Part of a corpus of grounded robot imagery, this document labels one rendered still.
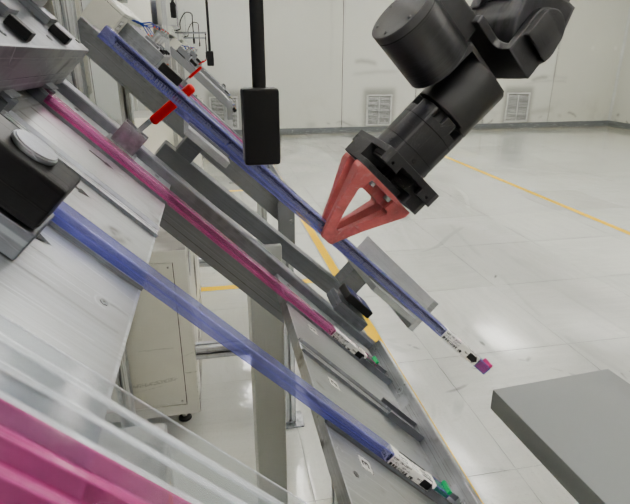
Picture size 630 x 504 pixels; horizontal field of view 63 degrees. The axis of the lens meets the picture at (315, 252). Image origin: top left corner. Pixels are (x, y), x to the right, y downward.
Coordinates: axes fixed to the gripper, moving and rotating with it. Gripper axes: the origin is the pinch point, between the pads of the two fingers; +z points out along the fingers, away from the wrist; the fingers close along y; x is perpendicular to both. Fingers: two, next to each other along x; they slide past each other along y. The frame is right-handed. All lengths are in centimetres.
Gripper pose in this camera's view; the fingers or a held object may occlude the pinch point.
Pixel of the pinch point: (329, 230)
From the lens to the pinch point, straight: 49.3
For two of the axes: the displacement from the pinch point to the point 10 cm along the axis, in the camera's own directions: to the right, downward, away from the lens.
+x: 7.0, 6.1, 3.8
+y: 1.9, 3.6, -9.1
